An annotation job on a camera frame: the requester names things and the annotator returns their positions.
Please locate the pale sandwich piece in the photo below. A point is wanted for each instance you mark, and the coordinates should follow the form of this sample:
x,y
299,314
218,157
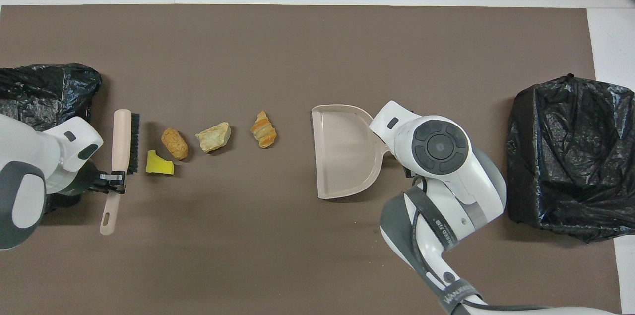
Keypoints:
x,y
263,129

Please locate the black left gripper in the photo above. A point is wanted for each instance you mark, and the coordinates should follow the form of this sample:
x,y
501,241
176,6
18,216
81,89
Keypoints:
x,y
87,181

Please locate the beige plastic dustpan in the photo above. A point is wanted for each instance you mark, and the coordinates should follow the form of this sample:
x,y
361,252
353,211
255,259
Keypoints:
x,y
342,156

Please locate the pale bread chunk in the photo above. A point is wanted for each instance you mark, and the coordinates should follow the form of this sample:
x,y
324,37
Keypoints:
x,y
213,136

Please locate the small yellow sponge piece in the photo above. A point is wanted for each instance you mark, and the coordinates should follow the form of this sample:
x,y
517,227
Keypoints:
x,y
159,163

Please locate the brown bread roll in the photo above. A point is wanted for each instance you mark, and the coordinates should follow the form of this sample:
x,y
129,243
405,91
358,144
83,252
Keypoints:
x,y
174,144

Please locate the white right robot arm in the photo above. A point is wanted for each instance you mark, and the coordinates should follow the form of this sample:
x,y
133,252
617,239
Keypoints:
x,y
446,181

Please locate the bin with black trash bag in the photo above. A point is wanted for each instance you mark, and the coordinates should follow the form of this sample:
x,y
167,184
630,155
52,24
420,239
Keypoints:
x,y
49,87
570,156

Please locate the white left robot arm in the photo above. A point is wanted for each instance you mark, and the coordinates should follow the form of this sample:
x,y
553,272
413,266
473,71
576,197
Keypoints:
x,y
30,166

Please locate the beige brush with black bristles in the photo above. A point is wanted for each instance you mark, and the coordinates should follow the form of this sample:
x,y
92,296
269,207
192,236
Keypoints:
x,y
121,141

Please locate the brown table mat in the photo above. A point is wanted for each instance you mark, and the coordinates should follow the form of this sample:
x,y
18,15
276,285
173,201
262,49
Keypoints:
x,y
248,57

